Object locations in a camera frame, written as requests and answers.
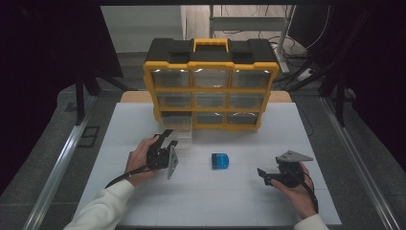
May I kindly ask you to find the white table mat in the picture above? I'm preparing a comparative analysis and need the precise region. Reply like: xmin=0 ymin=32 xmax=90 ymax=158
xmin=70 ymin=102 xmax=343 ymax=226

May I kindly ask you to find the white power strip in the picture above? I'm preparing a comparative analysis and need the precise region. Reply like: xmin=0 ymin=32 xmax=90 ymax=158
xmin=297 ymin=67 xmax=315 ymax=81

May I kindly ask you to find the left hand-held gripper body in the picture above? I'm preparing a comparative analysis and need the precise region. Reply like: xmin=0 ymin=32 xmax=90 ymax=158
xmin=146 ymin=135 xmax=179 ymax=181

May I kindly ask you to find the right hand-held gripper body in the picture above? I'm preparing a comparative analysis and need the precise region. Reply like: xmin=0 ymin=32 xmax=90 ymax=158
xmin=275 ymin=149 xmax=315 ymax=189

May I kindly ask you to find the transparent storage drawer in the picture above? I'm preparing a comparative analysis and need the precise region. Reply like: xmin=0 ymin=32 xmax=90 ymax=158
xmin=159 ymin=111 xmax=194 ymax=150

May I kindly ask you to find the person's left hand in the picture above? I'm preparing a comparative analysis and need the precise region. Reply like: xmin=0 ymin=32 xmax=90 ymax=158
xmin=124 ymin=135 xmax=161 ymax=188

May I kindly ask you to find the black floor socket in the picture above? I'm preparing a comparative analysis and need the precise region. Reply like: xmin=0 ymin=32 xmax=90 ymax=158
xmin=77 ymin=126 xmax=101 ymax=149

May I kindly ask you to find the small blue plastic box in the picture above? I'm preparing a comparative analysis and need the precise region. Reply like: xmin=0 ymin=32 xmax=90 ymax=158
xmin=211 ymin=152 xmax=230 ymax=171

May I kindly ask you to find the grey metal desk frame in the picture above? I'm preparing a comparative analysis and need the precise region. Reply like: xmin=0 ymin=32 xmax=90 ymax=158
xmin=208 ymin=4 xmax=297 ymax=76

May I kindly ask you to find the person's right hand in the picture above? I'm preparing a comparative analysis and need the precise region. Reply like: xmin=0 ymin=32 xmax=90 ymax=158
xmin=270 ymin=162 xmax=318 ymax=221

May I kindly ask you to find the grid of clear plastic bins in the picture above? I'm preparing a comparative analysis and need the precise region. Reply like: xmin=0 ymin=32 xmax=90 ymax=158
xmin=150 ymin=68 xmax=272 ymax=126

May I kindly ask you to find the right hand-held gripper black cable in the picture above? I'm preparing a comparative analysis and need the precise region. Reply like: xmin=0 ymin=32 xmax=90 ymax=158
xmin=295 ymin=171 xmax=320 ymax=215

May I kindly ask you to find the aluminium frame rail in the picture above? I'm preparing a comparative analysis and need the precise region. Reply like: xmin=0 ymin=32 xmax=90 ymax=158
xmin=22 ymin=95 xmax=99 ymax=230
xmin=320 ymin=96 xmax=402 ymax=230

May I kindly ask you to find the left hand-held gripper black cable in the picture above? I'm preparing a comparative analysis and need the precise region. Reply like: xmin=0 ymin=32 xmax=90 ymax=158
xmin=104 ymin=165 xmax=151 ymax=190

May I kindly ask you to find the thin black cable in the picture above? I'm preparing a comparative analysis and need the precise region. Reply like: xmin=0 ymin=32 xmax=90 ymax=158
xmin=292 ymin=102 xmax=316 ymax=138

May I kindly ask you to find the dark curtain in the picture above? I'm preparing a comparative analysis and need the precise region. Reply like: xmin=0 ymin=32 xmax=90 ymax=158
xmin=0 ymin=0 xmax=125 ymax=196
xmin=305 ymin=0 xmax=406 ymax=174

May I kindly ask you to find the hand-held gripper black cable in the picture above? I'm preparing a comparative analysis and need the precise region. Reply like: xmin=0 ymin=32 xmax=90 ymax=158
xmin=295 ymin=171 xmax=320 ymax=215
xmin=104 ymin=165 xmax=151 ymax=190

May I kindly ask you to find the black metal stand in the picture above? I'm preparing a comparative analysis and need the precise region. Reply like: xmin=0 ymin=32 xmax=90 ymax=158
xmin=319 ymin=72 xmax=349 ymax=128
xmin=74 ymin=74 xmax=102 ymax=127

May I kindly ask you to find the tangle of black cables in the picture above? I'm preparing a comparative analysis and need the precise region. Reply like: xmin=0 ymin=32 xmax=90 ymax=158
xmin=267 ymin=34 xmax=310 ymax=65

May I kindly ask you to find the yellow black drawer organizer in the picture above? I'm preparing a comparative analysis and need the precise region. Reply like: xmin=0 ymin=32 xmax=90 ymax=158
xmin=142 ymin=37 xmax=281 ymax=131

